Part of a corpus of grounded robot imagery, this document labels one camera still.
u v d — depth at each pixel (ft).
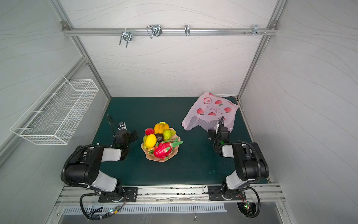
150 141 2.66
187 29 2.36
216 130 2.78
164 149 2.62
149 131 2.86
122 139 2.35
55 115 2.26
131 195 2.40
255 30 2.51
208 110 3.46
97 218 2.18
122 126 2.68
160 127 2.96
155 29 2.50
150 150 2.71
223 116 2.45
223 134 2.41
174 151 2.78
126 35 2.57
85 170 1.45
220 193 2.43
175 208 2.30
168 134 2.82
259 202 2.30
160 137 2.83
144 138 2.80
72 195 2.47
